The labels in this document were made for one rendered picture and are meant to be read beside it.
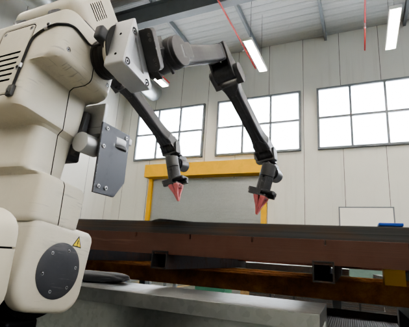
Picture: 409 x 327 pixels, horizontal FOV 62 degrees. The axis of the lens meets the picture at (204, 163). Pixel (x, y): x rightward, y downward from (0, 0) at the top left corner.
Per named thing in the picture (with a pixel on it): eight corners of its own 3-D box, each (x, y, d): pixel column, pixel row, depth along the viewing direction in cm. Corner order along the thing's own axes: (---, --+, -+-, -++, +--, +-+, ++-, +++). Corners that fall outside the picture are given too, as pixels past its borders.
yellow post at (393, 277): (384, 300, 94) (379, 230, 99) (405, 302, 92) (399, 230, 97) (385, 302, 90) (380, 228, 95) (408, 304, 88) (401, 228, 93)
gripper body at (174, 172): (168, 187, 156) (166, 172, 158) (189, 181, 153) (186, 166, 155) (161, 185, 150) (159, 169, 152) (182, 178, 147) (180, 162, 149)
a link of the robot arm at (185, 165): (160, 145, 158) (175, 139, 154) (174, 150, 167) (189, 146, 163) (161, 170, 154) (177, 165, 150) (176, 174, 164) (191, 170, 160)
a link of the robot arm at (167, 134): (104, 81, 136) (124, 71, 130) (110, 74, 140) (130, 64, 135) (163, 158, 158) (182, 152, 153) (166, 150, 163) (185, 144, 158)
